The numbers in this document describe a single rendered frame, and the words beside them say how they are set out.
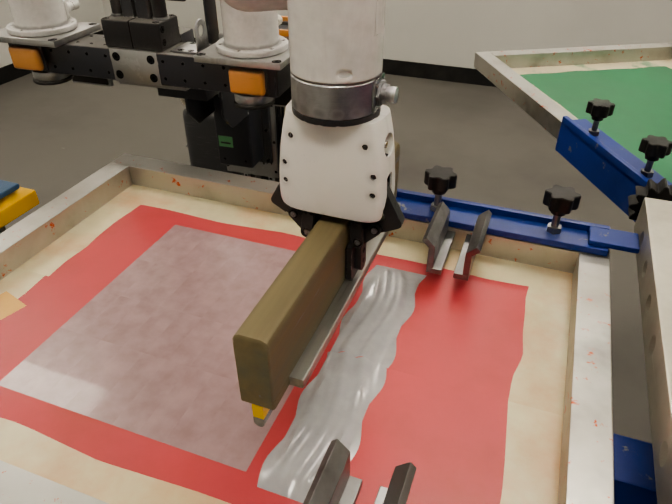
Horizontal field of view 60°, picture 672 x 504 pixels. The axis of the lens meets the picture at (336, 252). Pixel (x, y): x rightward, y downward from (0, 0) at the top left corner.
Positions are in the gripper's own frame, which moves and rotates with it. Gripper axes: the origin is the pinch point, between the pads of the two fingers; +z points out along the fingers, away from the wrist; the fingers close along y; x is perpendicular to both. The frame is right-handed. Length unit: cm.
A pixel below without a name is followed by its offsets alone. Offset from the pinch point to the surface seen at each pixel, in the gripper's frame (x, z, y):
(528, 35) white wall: -379, 76, 3
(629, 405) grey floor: -99, 110, -61
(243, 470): 17.4, 13.9, 2.6
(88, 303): 3.1, 14.1, 32.1
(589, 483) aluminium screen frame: 10.2, 10.3, -26.6
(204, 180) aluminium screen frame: -25.0, 10.9, 31.9
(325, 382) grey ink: 5.3, 13.3, -0.8
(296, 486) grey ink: 17.3, 13.5, -2.8
